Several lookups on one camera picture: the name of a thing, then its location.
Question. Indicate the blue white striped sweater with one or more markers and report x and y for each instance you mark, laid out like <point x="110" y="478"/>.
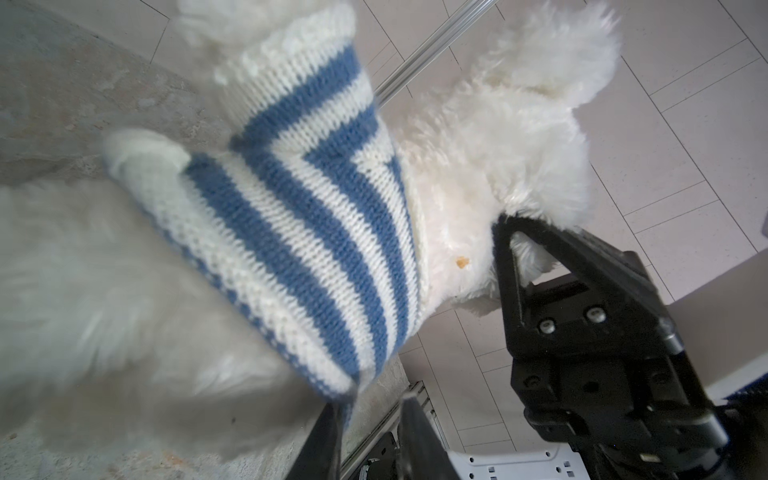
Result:
<point x="302" y="222"/>

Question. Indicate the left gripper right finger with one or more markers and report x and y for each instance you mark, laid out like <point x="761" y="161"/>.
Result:
<point x="422" y="456"/>

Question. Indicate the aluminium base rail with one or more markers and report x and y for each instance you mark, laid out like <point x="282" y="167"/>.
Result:
<point x="382" y="444"/>

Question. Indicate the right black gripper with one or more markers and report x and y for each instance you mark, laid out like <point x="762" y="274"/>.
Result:
<point x="598" y="364"/>

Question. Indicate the right corner aluminium profile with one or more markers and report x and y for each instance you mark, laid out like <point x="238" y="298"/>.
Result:
<point x="454" y="27"/>

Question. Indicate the white teddy bear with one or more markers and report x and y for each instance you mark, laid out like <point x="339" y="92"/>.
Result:
<point x="109" y="335"/>

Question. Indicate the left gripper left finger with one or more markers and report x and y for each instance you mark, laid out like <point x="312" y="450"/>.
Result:
<point x="319" y="458"/>

